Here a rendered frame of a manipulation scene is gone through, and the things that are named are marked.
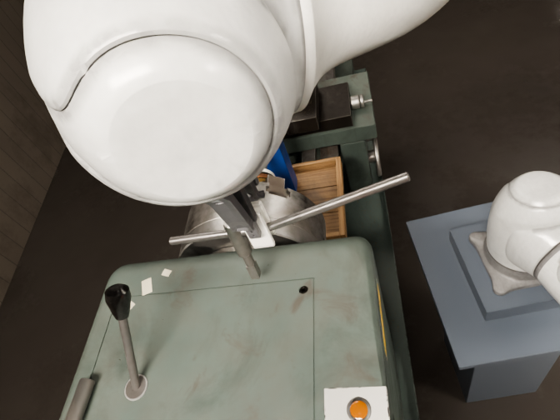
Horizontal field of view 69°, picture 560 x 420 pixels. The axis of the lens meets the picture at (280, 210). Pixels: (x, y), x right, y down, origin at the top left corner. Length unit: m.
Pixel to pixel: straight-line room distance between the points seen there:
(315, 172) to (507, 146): 1.51
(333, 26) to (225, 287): 0.51
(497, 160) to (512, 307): 1.49
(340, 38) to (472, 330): 0.97
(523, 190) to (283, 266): 0.53
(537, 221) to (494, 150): 1.64
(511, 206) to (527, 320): 0.32
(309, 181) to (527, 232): 0.61
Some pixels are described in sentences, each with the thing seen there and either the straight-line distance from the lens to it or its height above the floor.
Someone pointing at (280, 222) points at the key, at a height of 1.38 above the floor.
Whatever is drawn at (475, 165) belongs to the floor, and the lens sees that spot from 2.47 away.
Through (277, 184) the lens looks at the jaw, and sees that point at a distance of 0.86.
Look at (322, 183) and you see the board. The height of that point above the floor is 0.88.
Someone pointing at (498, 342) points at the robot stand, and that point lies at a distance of 1.13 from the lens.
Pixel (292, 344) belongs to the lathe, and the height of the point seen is 1.25.
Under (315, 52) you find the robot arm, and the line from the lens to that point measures 0.20.
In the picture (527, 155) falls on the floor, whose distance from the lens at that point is 2.55.
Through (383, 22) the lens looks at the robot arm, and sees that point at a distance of 0.24.
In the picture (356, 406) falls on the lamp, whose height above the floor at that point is 1.26.
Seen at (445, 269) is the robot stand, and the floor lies 0.75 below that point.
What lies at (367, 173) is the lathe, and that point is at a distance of 1.49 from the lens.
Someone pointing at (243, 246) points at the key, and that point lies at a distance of 0.57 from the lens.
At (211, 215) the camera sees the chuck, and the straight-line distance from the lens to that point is 0.80.
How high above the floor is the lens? 1.79
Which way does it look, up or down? 48 degrees down
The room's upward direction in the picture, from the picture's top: 24 degrees counter-clockwise
